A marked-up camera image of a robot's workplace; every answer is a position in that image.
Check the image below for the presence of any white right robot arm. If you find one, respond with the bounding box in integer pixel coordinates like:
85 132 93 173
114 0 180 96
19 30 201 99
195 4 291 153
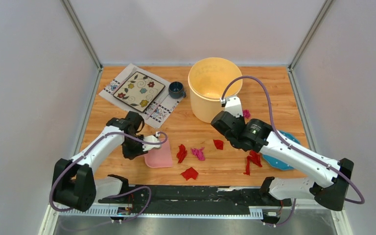
211 111 354 211

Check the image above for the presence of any magenta paper scrap front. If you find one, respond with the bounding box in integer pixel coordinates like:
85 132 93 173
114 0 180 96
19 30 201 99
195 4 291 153
190 147 205 161

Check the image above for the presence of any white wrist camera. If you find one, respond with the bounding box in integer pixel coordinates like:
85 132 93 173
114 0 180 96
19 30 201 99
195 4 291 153
220 95 243 118
142 132 162 152

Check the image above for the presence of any cream plastic bucket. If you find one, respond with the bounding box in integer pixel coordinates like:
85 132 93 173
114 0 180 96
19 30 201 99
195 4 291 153
188 57 242 123

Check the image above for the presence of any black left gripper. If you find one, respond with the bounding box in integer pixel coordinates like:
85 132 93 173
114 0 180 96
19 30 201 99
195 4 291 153
122 135 148 160

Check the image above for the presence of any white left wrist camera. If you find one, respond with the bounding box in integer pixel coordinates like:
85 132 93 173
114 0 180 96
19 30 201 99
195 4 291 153
142 132 162 152

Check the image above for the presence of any aluminium frame post right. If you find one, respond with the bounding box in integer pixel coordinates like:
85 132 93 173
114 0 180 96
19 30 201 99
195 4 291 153
288 0 335 71

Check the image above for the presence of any red paper scrap front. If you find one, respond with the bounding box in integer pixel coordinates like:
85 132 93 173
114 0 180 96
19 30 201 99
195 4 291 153
180 167 199 180

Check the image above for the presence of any aluminium frame post left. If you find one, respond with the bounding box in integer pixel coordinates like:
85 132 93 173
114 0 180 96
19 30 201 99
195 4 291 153
60 0 103 71

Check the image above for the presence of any red paper scrap centre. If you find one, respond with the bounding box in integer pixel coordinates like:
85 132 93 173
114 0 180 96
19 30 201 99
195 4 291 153
213 140 224 150

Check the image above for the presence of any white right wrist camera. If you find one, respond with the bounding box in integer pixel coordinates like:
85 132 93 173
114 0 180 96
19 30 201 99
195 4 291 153
220 95 243 118

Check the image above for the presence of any floral square plate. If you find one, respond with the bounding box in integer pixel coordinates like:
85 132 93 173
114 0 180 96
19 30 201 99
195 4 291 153
112 71 165 112

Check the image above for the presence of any pink dustpan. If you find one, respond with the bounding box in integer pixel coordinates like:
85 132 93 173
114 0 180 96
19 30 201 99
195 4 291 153
143 141 173 168

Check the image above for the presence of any patterned white placemat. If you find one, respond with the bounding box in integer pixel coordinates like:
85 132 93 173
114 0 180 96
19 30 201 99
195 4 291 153
99 64 184 129

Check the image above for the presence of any red paper scrap by placemat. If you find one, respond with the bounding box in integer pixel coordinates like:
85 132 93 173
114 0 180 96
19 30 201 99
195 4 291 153
176 144 188 164

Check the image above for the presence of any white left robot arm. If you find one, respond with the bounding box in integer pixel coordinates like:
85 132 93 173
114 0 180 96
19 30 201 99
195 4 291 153
49 111 146 212

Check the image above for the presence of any magenta crumpled paper scrap right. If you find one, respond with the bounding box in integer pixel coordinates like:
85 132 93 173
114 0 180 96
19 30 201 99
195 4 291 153
242 109 251 119

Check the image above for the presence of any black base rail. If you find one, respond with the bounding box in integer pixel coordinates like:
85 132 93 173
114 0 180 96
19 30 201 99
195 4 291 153
98 185 292 215

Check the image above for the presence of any red paper scrap long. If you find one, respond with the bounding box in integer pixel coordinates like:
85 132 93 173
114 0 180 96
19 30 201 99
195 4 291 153
243 150 262 175

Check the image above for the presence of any blue polka dot plate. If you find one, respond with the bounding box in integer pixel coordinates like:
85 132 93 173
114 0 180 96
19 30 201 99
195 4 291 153
262 130 301 171

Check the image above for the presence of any aluminium frame post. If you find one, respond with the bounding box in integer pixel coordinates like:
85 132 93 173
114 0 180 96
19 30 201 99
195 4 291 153
288 0 335 71
60 0 103 71

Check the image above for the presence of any dark blue cup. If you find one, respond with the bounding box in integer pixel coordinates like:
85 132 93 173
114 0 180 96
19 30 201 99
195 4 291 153
168 81 186 99

